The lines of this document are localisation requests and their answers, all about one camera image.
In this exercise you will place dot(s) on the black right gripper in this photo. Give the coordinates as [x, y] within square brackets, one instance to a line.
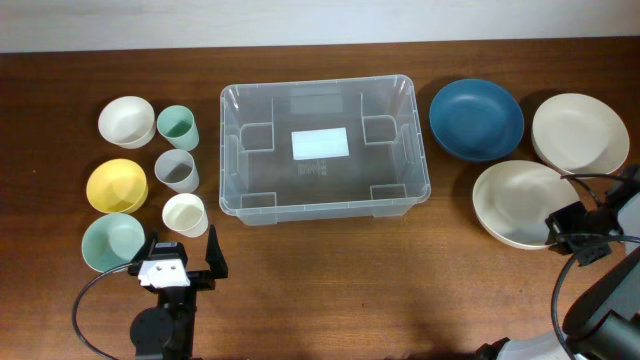
[557, 224]

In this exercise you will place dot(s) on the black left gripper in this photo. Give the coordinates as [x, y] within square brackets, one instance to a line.
[217, 266]

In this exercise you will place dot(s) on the beige large bowl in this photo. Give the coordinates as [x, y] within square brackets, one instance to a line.
[512, 200]
[578, 134]

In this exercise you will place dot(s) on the dark blue large bowl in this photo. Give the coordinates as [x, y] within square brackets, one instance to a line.
[476, 120]

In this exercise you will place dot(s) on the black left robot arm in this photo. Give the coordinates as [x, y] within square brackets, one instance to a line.
[166, 330]

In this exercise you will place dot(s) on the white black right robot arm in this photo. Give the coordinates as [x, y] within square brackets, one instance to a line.
[603, 323]

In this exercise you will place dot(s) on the cream white cup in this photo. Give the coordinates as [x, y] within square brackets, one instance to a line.
[186, 214]

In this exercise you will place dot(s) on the mint green small bowl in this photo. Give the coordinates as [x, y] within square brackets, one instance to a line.
[112, 240]

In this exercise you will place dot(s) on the grey cup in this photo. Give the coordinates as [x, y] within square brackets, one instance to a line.
[176, 169]

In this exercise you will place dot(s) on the yellow small bowl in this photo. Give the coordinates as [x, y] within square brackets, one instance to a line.
[117, 186]

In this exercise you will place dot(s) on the mint green cup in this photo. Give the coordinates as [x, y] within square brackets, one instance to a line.
[177, 125]

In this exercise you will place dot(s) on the white small bowl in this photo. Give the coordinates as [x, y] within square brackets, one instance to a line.
[128, 122]

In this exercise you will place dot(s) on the white label in bin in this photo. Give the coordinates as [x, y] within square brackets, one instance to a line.
[319, 144]

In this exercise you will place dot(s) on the clear plastic storage bin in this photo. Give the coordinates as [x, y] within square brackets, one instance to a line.
[384, 175]

